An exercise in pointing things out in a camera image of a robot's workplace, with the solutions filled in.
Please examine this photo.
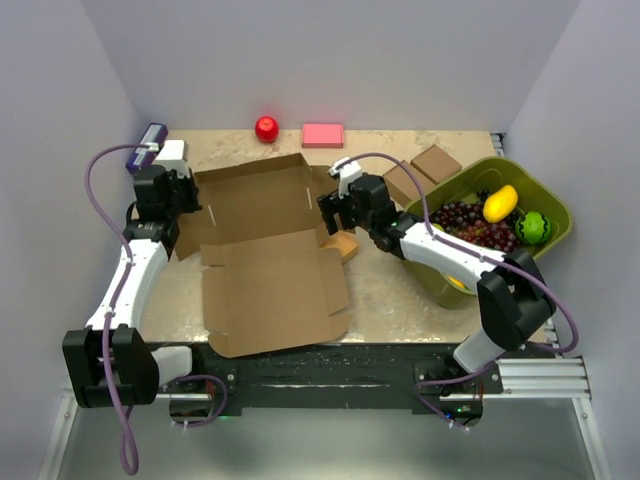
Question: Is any large brown cardboard box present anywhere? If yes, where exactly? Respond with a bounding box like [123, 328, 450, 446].
[174, 153, 351, 358]

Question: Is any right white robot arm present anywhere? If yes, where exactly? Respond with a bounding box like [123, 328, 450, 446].
[317, 169, 556, 393]

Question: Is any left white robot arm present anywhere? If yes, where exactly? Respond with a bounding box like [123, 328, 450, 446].
[62, 160, 207, 408]

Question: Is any purple flat box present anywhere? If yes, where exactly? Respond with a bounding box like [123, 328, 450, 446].
[125, 122, 168, 175]

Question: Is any pink flat box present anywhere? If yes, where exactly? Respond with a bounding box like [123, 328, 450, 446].
[301, 123, 344, 149]

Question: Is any small brown box right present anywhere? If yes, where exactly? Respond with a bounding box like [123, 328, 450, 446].
[410, 144, 462, 184]

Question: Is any orange sponge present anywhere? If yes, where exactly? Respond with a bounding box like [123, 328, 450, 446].
[321, 231, 359, 264]

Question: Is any purple grapes bunch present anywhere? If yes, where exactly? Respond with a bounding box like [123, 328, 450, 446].
[429, 201, 523, 253]

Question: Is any red apple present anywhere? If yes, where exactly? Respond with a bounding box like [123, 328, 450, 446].
[254, 116, 280, 144]

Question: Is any olive green plastic bin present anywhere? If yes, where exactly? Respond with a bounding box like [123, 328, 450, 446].
[403, 156, 572, 310]

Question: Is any yellow mango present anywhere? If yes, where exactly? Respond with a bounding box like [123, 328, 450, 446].
[483, 185, 519, 223]

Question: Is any toy watermelon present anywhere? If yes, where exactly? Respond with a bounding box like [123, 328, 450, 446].
[515, 211, 552, 245]

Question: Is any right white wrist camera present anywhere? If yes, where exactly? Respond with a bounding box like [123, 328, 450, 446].
[328, 157, 363, 198]

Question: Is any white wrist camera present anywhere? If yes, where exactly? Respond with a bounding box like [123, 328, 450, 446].
[140, 140, 191, 178]
[328, 157, 363, 198]

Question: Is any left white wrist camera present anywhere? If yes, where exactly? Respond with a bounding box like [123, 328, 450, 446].
[140, 140, 191, 178]

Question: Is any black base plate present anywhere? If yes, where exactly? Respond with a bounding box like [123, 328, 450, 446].
[149, 341, 557, 426]

